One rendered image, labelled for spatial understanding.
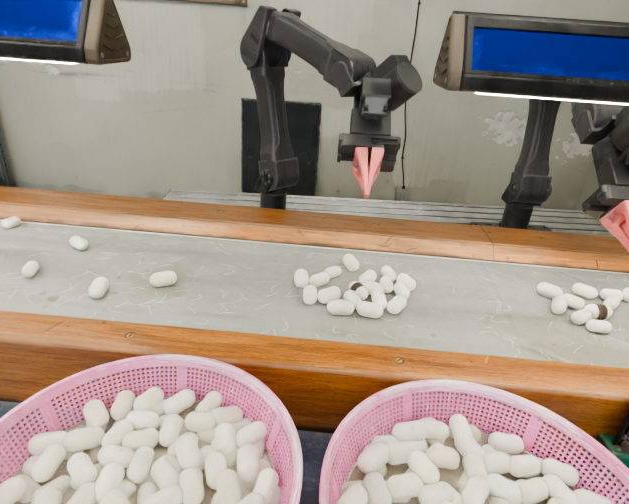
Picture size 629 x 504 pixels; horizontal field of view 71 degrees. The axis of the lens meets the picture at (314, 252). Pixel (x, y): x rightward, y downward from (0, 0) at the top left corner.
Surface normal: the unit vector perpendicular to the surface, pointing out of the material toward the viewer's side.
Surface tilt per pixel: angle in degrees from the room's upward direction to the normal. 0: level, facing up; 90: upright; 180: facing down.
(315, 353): 0
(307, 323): 0
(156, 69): 90
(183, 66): 90
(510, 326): 0
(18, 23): 58
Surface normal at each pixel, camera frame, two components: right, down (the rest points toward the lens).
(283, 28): -0.61, 0.30
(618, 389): 0.06, -0.87
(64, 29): -0.02, -0.11
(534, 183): 0.00, 0.27
